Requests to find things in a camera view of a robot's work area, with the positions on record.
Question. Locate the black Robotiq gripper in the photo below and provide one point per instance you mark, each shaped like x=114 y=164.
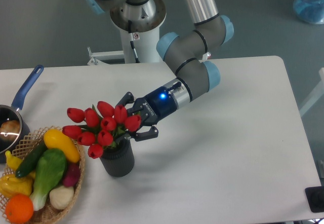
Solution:
x=152 y=108

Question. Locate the red tulip bouquet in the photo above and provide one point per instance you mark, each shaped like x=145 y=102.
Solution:
x=100 y=127

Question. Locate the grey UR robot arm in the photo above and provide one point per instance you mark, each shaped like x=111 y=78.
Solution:
x=194 y=77

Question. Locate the dark grey ribbed vase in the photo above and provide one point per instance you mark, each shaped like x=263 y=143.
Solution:
x=120 y=162

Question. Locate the yellow squash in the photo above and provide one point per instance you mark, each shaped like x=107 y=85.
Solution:
x=54 y=138

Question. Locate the purple red radish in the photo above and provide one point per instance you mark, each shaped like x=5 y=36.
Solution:
x=72 y=175

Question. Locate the green bok choy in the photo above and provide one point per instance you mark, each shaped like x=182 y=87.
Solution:
x=49 y=172

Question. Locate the dark green cucumber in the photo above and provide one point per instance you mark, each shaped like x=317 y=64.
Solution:
x=30 y=161

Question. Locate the white garlic bulb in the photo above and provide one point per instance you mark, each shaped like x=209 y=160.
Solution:
x=61 y=196

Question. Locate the bread roll in pan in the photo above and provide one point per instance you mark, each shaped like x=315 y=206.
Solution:
x=10 y=130

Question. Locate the yellow banana pepper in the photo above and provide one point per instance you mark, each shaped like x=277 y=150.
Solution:
x=12 y=163

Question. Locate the yellow bumpy gourd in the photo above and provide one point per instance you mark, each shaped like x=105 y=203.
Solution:
x=11 y=186

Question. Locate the orange fruit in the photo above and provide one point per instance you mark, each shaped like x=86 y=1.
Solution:
x=19 y=209

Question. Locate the black device at table edge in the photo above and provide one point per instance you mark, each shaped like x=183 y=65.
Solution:
x=315 y=198

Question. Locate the blue plastic bag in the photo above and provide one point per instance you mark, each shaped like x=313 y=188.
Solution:
x=310 y=11

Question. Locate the white metal base frame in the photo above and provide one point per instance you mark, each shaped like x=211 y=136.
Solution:
x=135 y=53

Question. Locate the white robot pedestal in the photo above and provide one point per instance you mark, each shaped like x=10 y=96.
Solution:
x=139 y=23

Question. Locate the blue handled saucepan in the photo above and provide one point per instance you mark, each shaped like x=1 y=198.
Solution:
x=11 y=112

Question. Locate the white frame at right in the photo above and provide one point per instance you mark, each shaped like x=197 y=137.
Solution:
x=313 y=96

